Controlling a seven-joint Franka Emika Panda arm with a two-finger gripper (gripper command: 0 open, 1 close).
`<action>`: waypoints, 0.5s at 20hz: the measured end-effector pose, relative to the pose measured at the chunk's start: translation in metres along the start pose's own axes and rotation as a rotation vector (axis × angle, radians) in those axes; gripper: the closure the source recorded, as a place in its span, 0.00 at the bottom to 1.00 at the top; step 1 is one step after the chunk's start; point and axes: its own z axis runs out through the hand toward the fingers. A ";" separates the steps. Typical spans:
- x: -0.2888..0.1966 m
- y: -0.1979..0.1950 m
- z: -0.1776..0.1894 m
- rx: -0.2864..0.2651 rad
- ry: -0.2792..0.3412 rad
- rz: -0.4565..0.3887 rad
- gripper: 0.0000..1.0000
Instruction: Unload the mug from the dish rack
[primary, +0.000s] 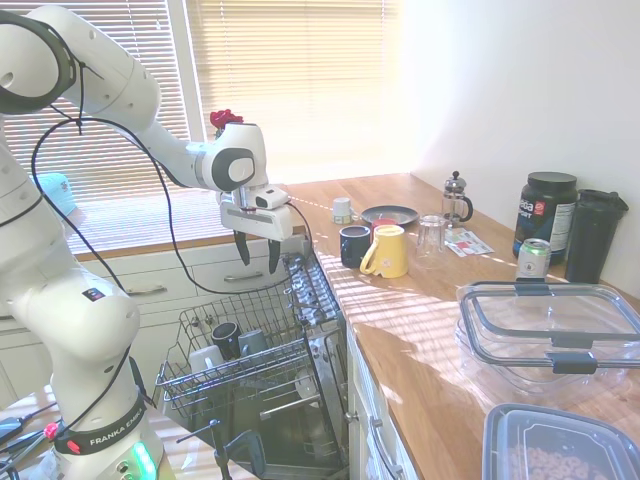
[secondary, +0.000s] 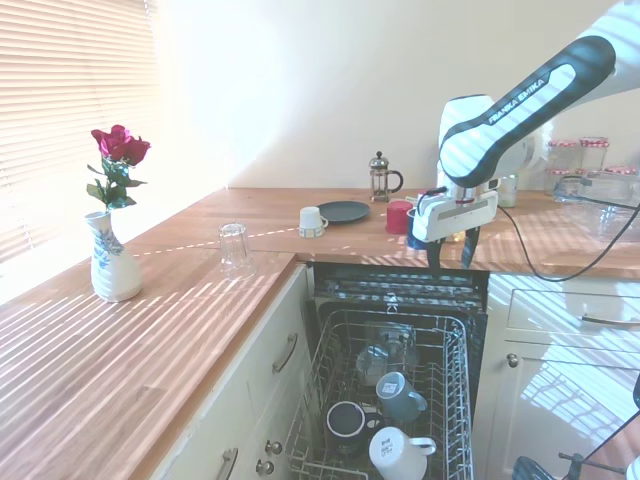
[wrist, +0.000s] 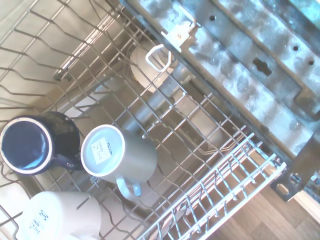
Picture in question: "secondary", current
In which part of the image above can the cream kitchen cabinet unit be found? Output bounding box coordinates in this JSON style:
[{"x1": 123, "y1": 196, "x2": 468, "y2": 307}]
[
  {"x1": 479, "y1": 273, "x2": 640, "y2": 480},
  {"x1": 159, "y1": 262, "x2": 314, "y2": 480}
]

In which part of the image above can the navy blue mug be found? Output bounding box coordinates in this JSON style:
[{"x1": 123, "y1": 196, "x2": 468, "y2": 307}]
[{"x1": 325, "y1": 400, "x2": 384, "y2": 442}]

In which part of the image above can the white patterned tea cup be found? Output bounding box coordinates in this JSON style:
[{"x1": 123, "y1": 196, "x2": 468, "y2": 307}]
[{"x1": 298, "y1": 205, "x2": 330, "y2": 240}]

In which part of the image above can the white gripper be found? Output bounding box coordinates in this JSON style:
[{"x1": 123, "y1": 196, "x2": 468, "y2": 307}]
[{"x1": 409, "y1": 191, "x2": 500, "y2": 274}]

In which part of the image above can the red cup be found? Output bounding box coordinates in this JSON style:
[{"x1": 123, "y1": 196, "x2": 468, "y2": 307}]
[{"x1": 385, "y1": 199, "x2": 415, "y2": 235}]

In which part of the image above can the white wire dish rack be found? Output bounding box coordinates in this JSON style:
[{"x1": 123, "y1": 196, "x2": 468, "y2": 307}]
[{"x1": 283, "y1": 308, "x2": 476, "y2": 480}]

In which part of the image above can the glass jar red checked lid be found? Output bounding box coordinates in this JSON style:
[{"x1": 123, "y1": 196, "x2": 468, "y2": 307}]
[
  {"x1": 579, "y1": 136, "x2": 613, "y2": 170},
  {"x1": 543, "y1": 167, "x2": 577, "y2": 198},
  {"x1": 547, "y1": 139, "x2": 581, "y2": 171},
  {"x1": 603, "y1": 165, "x2": 640, "y2": 201}
]

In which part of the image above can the dark grey plate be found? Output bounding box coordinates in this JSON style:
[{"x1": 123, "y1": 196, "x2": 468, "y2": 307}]
[{"x1": 315, "y1": 200, "x2": 372, "y2": 225}]

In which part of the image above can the red rose with leaves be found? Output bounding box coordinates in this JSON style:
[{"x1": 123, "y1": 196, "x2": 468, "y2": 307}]
[{"x1": 85, "y1": 124, "x2": 152, "y2": 212}]

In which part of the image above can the black camera stand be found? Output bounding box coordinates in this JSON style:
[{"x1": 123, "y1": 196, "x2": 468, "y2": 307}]
[{"x1": 557, "y1": 374, "x2": 640, "y2": 480}]

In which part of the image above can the small green-tinted glass jar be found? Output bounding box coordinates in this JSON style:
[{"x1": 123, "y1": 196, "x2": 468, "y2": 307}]
[{"x1": 498, "y1": 174, "x2": 519, "y2": 209}]

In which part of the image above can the white ribbed floral vase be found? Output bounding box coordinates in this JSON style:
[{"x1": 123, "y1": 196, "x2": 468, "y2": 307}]
[{"x1": 83, "y1": 209, "x2": 144, "y2": 303}]

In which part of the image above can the grey mug with label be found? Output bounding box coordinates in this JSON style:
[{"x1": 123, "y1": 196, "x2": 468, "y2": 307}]
[{"x1": 375, "y1": 370, "x2": 429, "y2": 423}]

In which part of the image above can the blue cup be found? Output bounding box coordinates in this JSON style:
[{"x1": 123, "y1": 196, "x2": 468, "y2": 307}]
[{"x1": 405, "y1": 208, "x2": 431, "y2": 251}]

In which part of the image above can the black cable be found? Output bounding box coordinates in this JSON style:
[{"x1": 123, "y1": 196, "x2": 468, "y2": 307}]
[{"x1": 497, "y1": 175, "x2": 640, "y2": 283}]

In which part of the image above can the clear glass in rack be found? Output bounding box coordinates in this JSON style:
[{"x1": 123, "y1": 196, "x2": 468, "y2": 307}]
[{"x1": 355, "y1": 321, "x2": 419, "y2": 387}]

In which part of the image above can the metal wire dish rack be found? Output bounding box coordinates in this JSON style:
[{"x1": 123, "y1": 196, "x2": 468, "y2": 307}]
[{"x1": 294, "y1": 258, "x2": 492, "y2": 480}]

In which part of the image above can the clear glass tumbler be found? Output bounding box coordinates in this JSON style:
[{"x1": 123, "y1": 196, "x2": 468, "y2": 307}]
[{"x1": 217, "y1": 222, "x2": 258, "y2": 281}]

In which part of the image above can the glass French press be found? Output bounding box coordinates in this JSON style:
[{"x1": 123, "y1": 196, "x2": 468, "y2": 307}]
[{"x1": 368, "y1": 150, "x2": 405, "y2": 204}]

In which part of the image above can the white IKEA mug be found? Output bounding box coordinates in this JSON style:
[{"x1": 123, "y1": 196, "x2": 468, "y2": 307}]
[{"x1": 368, "y1": 425, "x2": 438, "y2": 480}]

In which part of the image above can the metal bar drawer handle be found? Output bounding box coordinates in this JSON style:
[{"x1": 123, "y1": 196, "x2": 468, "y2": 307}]
[
  {"x1": 217, "y1": 447, "x2": 240, "y2": 480},
  {"x1": 580, "y1": 312, "x2": 640, "y2": 327},
  {"x1": 271, "y1": 332, "x2": 300, "y2": 375}
]

